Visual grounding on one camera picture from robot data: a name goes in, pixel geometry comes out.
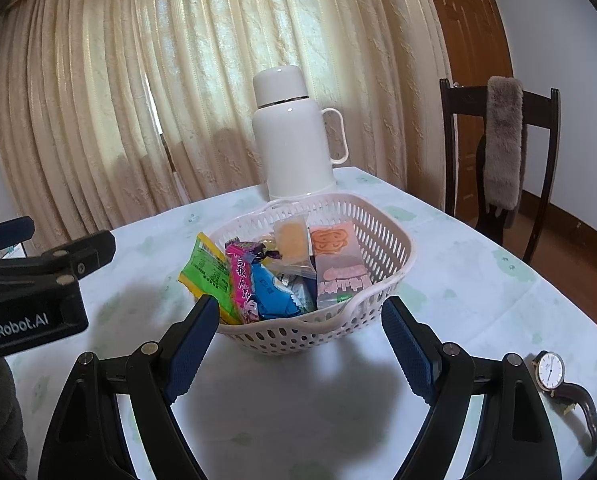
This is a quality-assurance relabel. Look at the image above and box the blue snack packet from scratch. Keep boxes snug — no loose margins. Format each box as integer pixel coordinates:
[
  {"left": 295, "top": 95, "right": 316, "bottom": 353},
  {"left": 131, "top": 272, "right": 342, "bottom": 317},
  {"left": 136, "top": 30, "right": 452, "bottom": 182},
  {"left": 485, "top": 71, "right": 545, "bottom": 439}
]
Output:
[{"left": 251, "top": 260, "right": 303, "bottom": 321}]

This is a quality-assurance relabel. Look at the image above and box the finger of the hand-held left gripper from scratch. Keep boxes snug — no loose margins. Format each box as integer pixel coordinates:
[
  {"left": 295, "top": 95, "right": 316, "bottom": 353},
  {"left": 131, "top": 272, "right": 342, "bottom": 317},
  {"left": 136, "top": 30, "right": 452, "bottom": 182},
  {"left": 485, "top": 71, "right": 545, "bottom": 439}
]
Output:
[
  {"left": 0, "top": 216, "right": 36, "bottom": 261},
  {"left": 0, "top": 230, "right": 116, "bottom": 306}
]

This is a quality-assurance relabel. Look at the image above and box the green printed tablecloth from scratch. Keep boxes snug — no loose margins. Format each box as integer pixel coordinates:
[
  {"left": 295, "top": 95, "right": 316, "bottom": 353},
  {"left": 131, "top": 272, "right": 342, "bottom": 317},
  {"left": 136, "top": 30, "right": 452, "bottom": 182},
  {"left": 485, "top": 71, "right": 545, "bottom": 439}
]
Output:
[{"left": 0, "top": 165, "right": 597, "bottom": 480}]

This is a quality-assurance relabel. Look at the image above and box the brown wooden door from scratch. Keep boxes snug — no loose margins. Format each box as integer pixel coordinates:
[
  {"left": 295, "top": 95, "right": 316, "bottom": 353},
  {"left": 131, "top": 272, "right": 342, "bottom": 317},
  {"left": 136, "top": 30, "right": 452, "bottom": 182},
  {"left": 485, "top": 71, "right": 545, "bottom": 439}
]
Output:
[{"left": 418, "top": 0, "right": 515, "bottom": 221}]

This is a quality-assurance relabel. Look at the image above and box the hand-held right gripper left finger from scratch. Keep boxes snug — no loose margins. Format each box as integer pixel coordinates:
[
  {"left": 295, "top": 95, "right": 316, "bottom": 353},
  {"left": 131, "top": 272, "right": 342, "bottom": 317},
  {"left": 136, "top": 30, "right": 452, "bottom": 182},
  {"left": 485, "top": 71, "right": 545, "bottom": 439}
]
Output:
[{"left": 37, "top": 294, "right": 220, "bottom": 480}]

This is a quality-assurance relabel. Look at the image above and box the white thermos jug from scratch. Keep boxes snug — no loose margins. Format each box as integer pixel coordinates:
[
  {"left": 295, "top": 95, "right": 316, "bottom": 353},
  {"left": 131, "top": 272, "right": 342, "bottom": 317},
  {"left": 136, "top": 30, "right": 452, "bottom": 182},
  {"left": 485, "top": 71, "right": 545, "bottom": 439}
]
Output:
[{"left": 252, "top": 66, "right": 349, "bottom": 201}]

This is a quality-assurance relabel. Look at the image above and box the white plastic basket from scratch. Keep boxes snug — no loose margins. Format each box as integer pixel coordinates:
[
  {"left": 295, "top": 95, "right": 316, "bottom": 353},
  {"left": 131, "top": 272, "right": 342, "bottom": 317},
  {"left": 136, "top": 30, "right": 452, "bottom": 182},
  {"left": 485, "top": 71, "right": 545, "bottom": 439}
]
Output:
[{"left": 200, "top": 192, "right": 418, "bottom": 356}]

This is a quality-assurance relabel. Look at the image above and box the beige patterned curtain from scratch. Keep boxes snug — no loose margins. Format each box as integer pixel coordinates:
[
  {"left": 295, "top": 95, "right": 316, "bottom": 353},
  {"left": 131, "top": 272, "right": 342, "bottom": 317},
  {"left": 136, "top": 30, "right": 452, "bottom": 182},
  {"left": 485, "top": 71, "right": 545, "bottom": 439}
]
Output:
[{"left": 0, "top": 0, "right": 451, "bottom": 256}]

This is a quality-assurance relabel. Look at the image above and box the pink and green candy packet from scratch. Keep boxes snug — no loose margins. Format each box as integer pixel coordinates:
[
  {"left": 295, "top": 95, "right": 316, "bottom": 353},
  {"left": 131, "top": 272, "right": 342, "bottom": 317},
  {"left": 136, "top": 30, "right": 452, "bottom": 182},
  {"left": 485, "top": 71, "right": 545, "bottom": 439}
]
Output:
[{"left": 225, "top": 240, "right": 264, "bottom": 323}]

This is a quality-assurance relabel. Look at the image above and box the grey furry chair cover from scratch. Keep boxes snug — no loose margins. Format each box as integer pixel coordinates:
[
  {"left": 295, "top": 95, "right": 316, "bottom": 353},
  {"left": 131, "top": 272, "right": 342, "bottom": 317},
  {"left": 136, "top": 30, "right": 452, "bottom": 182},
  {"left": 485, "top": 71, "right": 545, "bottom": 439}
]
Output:
[{"left": 481, "top": 76, "right": 528, "bottom": 228}]

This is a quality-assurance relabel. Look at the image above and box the clear biscuit packet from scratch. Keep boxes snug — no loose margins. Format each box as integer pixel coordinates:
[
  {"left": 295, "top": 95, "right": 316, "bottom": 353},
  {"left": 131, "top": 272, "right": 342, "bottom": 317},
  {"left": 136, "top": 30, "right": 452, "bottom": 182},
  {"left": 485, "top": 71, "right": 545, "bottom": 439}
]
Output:
[{"left": 273, "top": 213, "right": 311, "bottom": 273}]

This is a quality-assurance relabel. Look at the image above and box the green snack packet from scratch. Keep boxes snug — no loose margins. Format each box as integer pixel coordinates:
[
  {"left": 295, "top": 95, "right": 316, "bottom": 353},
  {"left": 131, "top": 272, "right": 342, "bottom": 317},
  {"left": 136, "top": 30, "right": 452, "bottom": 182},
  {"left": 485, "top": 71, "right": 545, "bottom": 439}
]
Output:
[{"left": 179, "top": 232, "right": 242, "bottom": 326}]

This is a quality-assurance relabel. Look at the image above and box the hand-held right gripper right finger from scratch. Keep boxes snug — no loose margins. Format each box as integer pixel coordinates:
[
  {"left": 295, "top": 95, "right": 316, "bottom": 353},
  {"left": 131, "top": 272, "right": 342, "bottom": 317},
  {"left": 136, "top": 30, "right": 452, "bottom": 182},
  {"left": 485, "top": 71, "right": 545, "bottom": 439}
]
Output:
[{"left": 381, "top": 296, "right": 559, "bottom": 480}]

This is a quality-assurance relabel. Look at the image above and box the orange and pink snack packet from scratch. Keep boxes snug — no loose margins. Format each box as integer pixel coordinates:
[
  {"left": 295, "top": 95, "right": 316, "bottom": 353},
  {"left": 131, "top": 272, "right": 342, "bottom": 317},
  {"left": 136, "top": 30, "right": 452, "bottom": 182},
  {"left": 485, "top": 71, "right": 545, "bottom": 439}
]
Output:
[{"left": 309, "top": 220, "right": 370, "bottom": 311}]

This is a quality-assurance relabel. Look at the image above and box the dark wooden chair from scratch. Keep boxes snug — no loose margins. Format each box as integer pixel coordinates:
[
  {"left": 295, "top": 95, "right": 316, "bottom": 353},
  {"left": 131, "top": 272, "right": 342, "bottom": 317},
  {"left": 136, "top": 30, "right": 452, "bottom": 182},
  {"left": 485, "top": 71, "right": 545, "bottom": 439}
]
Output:
[{"left": 438, "top": 77, "right": 561, "bottom": 263}]

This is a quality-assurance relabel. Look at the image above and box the brown strap wristwatch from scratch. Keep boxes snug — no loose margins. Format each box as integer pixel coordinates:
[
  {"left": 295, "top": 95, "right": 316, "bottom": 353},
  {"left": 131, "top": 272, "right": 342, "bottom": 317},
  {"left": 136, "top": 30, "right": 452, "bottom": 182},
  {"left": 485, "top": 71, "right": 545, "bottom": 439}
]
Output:
[{"left": 531, "top": 350, "right": 597, "bottom": 457}]

